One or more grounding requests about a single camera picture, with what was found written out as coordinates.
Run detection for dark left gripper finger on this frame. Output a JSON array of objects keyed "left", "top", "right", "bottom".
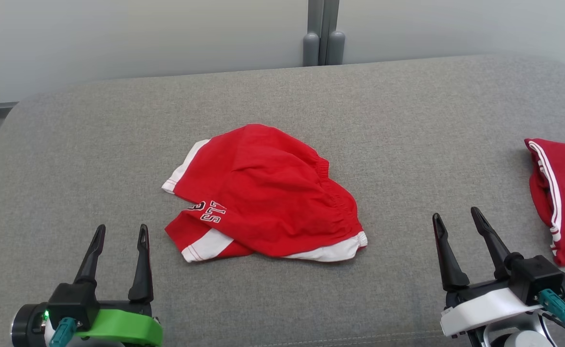
[
  {"left": 128, "top": 224, "right": 154, "bottom": 303},
  {"left": 74, "top": 224, "right": 106, "bottom": 286}
]

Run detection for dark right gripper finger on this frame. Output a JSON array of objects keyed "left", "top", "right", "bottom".
[
  {"left": 432, "top": 213, "right": 470, "bottom": 292},
  {"left": 471, "top": 207, "right": 512, "bottom": 280}
]

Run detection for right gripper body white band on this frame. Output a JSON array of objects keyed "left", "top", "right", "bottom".
[{"left": 440, "top": 275, "right": 565, "bottom": 347}]

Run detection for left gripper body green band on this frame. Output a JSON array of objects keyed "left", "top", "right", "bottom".
[{"left": 12, "top": 299, "right": 163, "bottom": 347}]

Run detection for red white basketball shorts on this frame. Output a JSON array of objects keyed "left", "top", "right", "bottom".
[{"left": 162, "top": 124, "right": 368, "bottom": 263}]

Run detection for teal left camera cable connector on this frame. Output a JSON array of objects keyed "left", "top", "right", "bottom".
[{"left": 49, "top": 317, "right": 78, "bottom": 347}]

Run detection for teal camera cable connector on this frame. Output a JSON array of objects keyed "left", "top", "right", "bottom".
[
  {"left": 538, "top": 289, "right": 565, "bottom": 345},
  {"left": 49, "top": 317, "right": 78, "bottom": 347}
]

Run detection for teal right camera cable connector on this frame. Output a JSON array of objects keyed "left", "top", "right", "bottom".
[{"left": 538, "top": 289, "right": 565, "bottom": 345}]

